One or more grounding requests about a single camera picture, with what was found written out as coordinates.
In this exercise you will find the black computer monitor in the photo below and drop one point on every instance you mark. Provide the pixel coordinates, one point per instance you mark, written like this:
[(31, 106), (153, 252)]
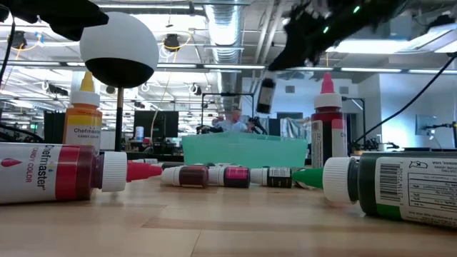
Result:
[(157, 123)]

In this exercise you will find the small pink-label food coloring bottle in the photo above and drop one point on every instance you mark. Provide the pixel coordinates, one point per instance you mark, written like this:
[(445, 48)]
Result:
[(233, 175)]

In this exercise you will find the translucent green plastic bin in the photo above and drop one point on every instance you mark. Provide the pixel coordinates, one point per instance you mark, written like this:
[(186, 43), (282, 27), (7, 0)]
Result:
[(246, 151)]

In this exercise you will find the small maroon food coloring bottle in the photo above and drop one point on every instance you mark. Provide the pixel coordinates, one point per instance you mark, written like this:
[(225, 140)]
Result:
[(193, 176)]

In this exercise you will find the large pink Chefmaster coloring bottle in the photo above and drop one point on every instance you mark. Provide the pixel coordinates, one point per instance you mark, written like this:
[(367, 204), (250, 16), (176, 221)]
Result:
[(326, 125)]

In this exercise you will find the silver ventilation duct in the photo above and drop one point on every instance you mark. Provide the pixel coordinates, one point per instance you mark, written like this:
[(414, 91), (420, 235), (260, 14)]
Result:
[(225, 35)]

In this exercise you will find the large yellow Chefmaster coloring bottle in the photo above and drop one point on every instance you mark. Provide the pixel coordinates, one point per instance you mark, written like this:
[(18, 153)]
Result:
[(83, 121)]

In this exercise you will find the long ceiling light strip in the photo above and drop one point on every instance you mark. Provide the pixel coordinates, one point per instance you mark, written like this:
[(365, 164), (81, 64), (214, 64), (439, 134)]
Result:
[(214, 66), (371, 70)]

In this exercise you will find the white and blue cup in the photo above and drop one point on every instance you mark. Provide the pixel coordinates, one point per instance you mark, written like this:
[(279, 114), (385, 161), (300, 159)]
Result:
[(139, 132)]

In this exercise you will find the large red Chefmaster coloring bottle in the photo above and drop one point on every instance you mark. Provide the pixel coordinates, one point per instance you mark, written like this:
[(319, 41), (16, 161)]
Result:
[(53, 173)]

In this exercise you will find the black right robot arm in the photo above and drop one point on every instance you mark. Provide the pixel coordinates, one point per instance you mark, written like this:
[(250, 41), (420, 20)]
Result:
[(382, 7)]

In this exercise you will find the wall mounted monitor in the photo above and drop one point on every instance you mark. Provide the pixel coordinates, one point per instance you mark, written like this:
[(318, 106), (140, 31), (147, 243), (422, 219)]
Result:
[(425, 123)]

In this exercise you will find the large black Chefmaster coloring bottle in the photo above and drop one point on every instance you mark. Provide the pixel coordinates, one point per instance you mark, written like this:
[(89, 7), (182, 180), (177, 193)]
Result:
[(266, 94)]

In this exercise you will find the person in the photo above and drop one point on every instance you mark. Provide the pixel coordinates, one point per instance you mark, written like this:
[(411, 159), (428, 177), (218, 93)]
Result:
[(232, 125)]

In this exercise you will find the large ceiling light panel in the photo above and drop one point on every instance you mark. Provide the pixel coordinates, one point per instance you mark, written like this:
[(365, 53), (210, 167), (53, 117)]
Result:
[(375, 46)]

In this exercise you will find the black ceiling device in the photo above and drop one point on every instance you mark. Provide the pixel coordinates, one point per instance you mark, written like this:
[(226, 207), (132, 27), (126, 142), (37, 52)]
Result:
[(171, 41), (16, 39)]

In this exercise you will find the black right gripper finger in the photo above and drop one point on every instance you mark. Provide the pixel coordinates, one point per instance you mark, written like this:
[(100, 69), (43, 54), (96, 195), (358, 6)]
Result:
[(303, 43)]

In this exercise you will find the green exit sign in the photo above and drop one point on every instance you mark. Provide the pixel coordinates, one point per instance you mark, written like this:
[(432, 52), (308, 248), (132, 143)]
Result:
[(34, 126)]

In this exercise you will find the white globe table lamp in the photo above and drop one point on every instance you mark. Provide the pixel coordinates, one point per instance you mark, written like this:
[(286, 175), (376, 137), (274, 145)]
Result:
[(119, 46)]

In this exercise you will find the grey cloth cover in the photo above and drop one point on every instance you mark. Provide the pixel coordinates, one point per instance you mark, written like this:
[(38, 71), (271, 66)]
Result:
[(294, 128)]

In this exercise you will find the large green Chefmaster coloring bottle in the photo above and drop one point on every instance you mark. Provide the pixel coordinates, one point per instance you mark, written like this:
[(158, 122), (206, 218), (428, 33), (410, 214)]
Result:
[(400, 189)]

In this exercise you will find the black cabinet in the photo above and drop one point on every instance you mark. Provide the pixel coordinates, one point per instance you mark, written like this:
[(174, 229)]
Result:
[(53, 128)]

